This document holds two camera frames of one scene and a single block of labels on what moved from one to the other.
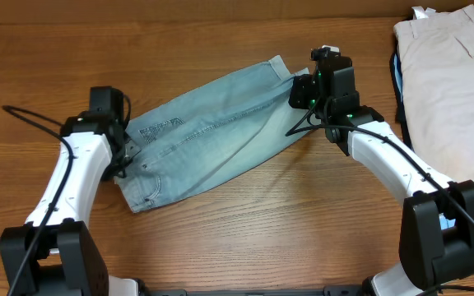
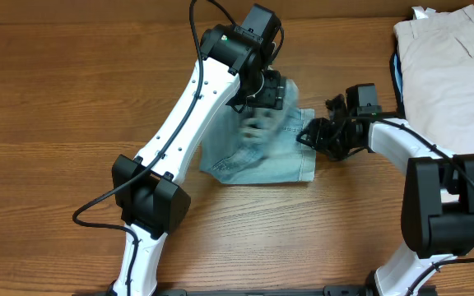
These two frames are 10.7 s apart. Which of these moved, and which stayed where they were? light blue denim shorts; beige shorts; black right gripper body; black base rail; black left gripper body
Moved: black left gripper body; black right gripper body; light blue denim shorts
Stayed: beige shorts; black base rail
